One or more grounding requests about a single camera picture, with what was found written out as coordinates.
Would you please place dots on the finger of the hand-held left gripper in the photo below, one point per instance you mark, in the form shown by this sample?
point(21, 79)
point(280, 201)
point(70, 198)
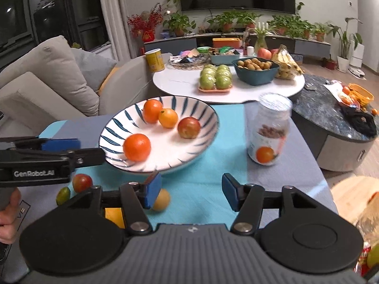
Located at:
point(88, 156)
point(59, 144)

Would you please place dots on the plastic bag of oranges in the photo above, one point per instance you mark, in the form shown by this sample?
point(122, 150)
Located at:
point(340, 93)

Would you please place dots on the clear plastic bag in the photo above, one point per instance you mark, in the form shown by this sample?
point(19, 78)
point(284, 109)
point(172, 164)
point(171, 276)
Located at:
point(368, 227)

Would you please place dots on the tall plant in white pot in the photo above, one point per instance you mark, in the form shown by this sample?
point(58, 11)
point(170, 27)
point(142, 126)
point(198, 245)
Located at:
point(345, 44)

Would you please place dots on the bunch of bananas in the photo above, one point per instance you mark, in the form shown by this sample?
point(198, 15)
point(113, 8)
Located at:
point(287, 63)

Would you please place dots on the spider plant in glass vase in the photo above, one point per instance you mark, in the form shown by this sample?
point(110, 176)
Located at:
point(260, 34)

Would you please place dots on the glass snack tray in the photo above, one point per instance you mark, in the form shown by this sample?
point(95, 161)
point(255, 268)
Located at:
point(186, 62)

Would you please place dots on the beige sofa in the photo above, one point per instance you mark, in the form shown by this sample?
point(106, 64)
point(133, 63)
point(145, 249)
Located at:
point(130, 82)

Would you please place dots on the small red fruit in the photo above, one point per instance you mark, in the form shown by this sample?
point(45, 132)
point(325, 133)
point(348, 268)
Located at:
point(82, 182)

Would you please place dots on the dark blue bowl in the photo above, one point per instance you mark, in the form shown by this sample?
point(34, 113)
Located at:
point(254, 77)

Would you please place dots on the dark marble round table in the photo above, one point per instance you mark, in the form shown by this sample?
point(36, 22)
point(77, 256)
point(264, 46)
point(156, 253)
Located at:
point(319, 118)

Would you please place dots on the beige cushion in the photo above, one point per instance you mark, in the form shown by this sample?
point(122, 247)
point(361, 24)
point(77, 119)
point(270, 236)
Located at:
point(50, 65)

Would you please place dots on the small plant in red pot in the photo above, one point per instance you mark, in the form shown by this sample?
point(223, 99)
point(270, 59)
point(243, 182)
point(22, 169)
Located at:
point(330, 63)

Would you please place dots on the potted green plant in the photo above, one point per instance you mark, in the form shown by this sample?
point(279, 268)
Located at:
point(248, 20)
point(305, 28)
point(179, 23)
point(226, 20)
point(319, 31)
point(281, 25)

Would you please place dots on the blue grey striped cloth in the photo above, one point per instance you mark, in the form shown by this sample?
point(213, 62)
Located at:
point(207, 165)

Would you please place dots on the large yellow orange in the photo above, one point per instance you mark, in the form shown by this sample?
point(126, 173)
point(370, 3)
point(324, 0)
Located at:
point(114, 216)

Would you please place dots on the yellow pillow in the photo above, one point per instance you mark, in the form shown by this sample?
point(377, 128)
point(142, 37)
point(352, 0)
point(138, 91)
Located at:
point(108, 80)

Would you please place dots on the white robot vacuum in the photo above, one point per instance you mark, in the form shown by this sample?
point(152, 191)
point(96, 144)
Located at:
point(356, 73)

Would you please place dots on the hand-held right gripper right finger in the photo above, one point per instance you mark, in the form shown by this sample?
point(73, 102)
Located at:
point(229, 190)

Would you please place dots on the pile of longans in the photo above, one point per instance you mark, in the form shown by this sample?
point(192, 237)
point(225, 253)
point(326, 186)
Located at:
point(253, 64)

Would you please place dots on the white blue striped bowl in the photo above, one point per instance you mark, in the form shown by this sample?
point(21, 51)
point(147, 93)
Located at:
point(168, 153)

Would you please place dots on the orange box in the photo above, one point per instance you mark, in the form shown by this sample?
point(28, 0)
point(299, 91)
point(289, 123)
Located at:
point(225, 43)

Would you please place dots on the brown round fruit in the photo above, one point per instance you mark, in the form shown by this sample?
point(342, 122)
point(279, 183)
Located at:
point(163, 200)

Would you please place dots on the yellow can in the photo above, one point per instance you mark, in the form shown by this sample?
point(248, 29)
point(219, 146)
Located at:
point(154, 60)

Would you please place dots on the round white table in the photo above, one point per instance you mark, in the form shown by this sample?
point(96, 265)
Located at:
point(180, 80)

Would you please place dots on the black cloth bag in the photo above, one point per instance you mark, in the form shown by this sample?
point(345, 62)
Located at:
point(359, 121)

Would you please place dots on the white vacuum dock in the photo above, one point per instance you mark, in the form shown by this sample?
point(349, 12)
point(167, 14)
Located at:
point(357, 54)

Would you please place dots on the dark window frame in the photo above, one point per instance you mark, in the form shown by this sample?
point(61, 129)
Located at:
point(44, 11)

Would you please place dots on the grey pillow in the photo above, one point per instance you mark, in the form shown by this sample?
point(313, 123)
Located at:
point(91, 65)

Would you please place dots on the white cup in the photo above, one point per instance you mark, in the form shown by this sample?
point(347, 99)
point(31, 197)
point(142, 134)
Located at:
point(250, 51)

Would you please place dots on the red berry plant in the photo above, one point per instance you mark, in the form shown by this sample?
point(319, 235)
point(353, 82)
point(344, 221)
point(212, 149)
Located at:
point(145, 20)

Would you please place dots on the person's left hand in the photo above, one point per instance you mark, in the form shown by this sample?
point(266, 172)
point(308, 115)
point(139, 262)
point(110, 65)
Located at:
point(9, 222)

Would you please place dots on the red apple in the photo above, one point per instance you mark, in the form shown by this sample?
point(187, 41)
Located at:
point(264, 53)
point(189, 127)

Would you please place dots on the orange plastic basket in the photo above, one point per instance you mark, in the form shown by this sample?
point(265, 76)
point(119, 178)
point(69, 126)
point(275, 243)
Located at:
point(359, 93)

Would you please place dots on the light blue container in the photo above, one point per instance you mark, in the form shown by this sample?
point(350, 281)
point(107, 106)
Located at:
point(223, 59)

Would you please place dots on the small orange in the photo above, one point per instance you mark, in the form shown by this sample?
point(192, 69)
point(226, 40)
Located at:
point(374, 111)

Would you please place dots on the light curtain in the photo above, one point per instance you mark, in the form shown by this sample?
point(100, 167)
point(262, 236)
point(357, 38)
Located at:
point(118, 14)

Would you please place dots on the small green fruit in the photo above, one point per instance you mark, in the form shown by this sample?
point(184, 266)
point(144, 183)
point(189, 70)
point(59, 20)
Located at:
point(63, 195)

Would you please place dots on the glass jar with orange label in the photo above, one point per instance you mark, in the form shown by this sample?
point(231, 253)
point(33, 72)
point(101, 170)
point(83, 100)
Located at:
point(268, 124)

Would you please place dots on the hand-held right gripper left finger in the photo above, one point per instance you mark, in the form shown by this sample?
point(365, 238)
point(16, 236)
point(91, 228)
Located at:
point(152, 189)

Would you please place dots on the grey television cabinet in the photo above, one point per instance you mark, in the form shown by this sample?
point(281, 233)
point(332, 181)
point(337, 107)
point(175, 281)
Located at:
point(183, 42)

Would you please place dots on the pack of green apples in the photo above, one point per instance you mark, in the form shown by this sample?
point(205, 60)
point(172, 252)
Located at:
point(216, 77)

